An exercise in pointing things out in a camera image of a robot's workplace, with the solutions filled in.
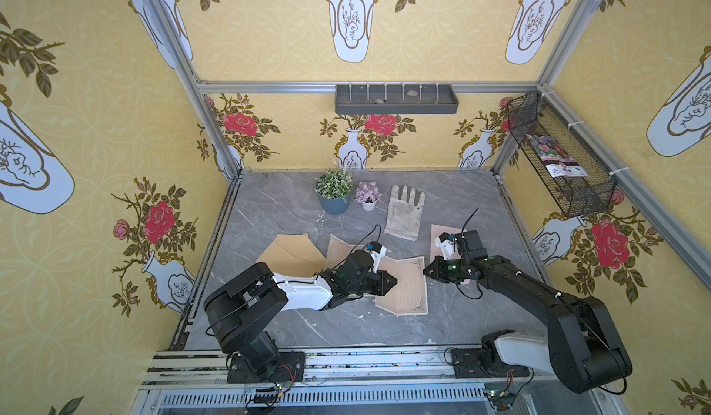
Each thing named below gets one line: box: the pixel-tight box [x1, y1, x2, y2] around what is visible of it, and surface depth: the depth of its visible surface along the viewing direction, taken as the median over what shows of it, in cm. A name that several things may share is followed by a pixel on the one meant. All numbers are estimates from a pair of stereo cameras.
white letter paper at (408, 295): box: [374, 255, 428, 315], surface depth 87 cm
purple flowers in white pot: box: [354, 180, 384, 213], surface depth 105 cm
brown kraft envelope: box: [255, 232, 327, 277], surface depth 97 cm
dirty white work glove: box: [384, 185, 426, 242], surface depth 108 cm
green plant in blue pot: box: [314, 163, 353, 215], surface depth 99 cm
